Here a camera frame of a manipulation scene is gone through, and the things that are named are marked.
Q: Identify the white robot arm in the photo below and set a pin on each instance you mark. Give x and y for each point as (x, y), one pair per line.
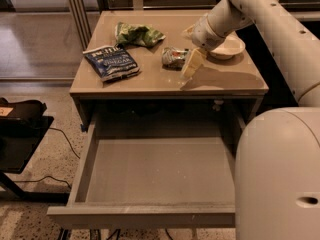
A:
(277, 168)

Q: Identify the crushed 7up can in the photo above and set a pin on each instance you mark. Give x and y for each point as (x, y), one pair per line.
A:
(173, 57)

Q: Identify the blue vinegar chip bag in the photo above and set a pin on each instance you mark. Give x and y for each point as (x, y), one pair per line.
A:
(112, 63)

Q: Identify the green chip bag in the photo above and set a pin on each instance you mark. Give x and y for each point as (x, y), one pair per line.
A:
(137, 34)

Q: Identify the open grey top drawer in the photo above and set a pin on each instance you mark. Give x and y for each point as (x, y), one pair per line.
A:
(161, 171)

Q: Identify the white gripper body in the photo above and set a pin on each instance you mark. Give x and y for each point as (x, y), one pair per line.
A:
(201, 34)

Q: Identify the grey drawer cabinet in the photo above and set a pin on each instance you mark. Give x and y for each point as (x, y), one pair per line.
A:
(236, 78)

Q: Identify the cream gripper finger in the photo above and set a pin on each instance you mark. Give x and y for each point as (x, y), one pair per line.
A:
(188, 32)
(193, 61)

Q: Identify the black side stand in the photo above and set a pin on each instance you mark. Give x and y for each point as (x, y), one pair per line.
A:
(22, 128)

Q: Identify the white bowl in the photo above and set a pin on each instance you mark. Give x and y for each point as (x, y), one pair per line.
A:
(231, 47)

